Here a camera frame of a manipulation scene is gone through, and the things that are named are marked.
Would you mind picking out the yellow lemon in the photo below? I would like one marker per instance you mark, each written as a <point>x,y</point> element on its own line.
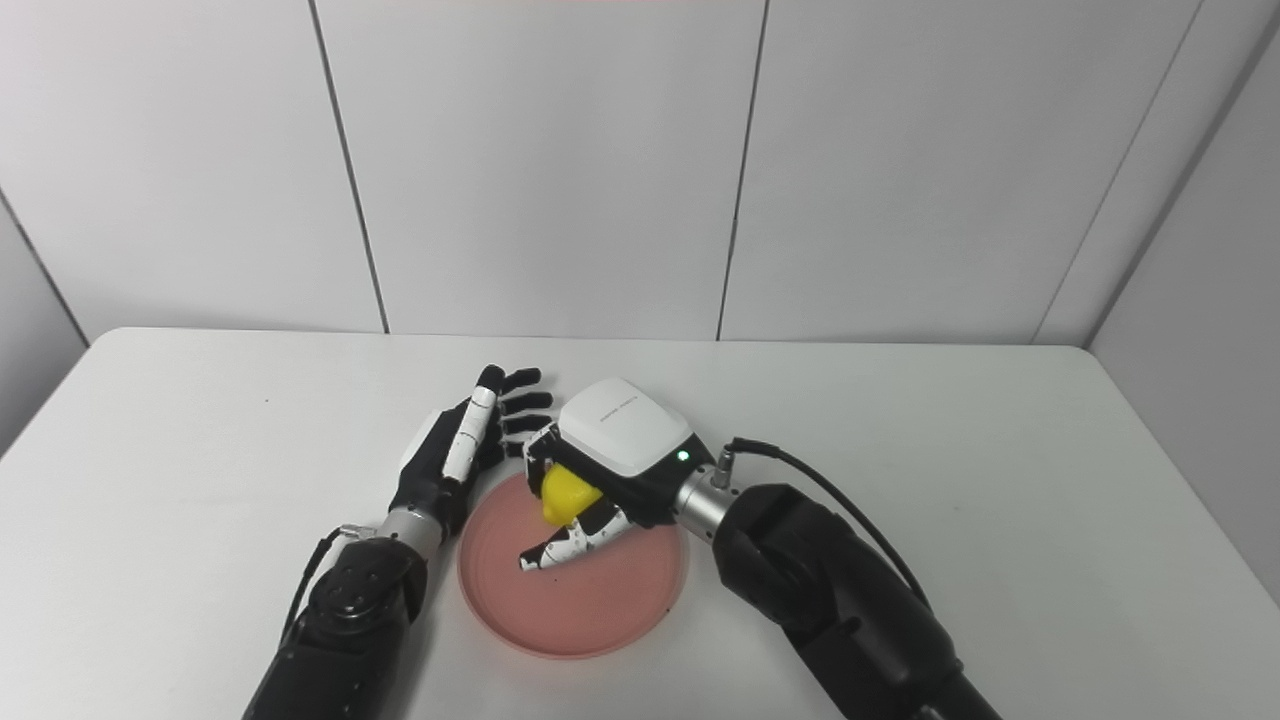
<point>565,495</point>

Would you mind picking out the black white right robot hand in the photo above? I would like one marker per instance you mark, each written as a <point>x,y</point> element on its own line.
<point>625,425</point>

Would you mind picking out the pink round plate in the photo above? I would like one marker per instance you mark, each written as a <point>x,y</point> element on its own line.
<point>600,600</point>

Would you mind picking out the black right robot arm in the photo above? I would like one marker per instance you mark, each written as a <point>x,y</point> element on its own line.
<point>830,610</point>

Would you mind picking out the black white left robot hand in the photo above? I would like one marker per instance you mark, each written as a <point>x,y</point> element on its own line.
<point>465,440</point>

